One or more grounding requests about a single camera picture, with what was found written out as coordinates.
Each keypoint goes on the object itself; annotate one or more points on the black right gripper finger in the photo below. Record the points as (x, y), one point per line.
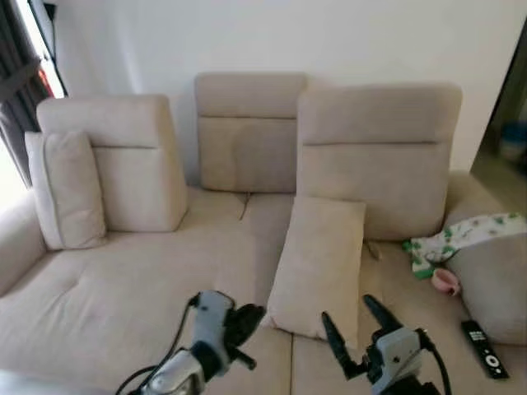
(336, 346)
(380, 317)

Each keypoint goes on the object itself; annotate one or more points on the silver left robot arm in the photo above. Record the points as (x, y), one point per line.
(177, 380)

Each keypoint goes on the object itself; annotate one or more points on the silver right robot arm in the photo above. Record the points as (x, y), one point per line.
(412, 389)

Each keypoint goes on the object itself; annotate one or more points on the large beige throw pillow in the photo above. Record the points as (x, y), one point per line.
(317, 263)

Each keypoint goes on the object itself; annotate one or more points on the beige fabric sofa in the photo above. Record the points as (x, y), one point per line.
(123, 288)

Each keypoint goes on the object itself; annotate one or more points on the small beige piped pillow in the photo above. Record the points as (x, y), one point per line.
(70, 193)

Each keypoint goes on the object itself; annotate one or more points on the small pink cup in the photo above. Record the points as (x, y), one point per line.
(445, 282)

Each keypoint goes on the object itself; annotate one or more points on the black remote control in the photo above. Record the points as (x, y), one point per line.
(486, 350)

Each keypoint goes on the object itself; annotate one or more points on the white green patterned cloth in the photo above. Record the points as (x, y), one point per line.
(457, 236)

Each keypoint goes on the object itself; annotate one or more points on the wide beige back cushion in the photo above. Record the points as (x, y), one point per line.
(379, 185)
(140, 185)

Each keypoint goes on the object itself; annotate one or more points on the narrow beige back cushion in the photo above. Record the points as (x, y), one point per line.
(247, 152)

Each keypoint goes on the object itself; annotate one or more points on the dark grey curtain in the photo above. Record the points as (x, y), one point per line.
(16, 107)

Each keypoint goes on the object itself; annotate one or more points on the bright window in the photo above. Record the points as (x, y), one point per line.
(41, 45)

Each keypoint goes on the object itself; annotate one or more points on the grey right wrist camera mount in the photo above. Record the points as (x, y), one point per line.
(399, 354)

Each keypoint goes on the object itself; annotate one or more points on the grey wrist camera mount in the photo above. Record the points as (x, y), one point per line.
(399, 354)
(212, 321)

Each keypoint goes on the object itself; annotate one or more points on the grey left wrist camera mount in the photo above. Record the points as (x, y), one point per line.
(212, 321)

